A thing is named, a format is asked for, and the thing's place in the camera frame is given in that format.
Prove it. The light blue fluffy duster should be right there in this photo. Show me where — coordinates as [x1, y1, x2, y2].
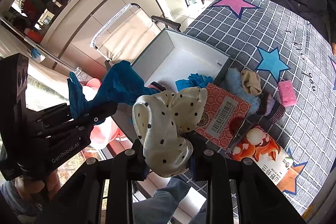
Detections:
[222, 68, 260, 116]

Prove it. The blue cloth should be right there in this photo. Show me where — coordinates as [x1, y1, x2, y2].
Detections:
[67, 60, 159, 119]
[175, 73, 214, 92]

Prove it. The white polka dot scrunchie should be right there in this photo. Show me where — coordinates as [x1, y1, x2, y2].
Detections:
[132, 87, 208, 177]

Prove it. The pink striped sock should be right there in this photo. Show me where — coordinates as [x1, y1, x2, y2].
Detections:
[148, 81, 166, 92]

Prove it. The beige folding chair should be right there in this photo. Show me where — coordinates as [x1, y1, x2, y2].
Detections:
[90, 3, 181, 70]

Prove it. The red patterned tissue box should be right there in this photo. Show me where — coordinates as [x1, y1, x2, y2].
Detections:
[195, 84, 251, 150]

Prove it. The orange fox tissue pack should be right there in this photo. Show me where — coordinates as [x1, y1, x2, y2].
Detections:
[229, 126, 296, 191]

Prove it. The pink sponge block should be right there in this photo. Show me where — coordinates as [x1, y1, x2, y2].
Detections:
[277, 80, 297, 107]

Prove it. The beige sock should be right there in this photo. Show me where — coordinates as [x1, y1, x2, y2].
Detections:
[240, 70, 262, 97]

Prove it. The white open storage box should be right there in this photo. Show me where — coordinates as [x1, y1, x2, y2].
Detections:
[110, 28, 233, 140]

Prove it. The operator left hand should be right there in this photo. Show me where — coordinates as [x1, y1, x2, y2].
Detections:
[15, 169, 61, 200]

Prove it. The person in blue jeans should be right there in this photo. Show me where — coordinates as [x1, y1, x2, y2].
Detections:
[131, 177, 208, 224]

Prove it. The checkered star tablecloth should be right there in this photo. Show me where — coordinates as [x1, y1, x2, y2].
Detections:
[185, 0, 335, 213]

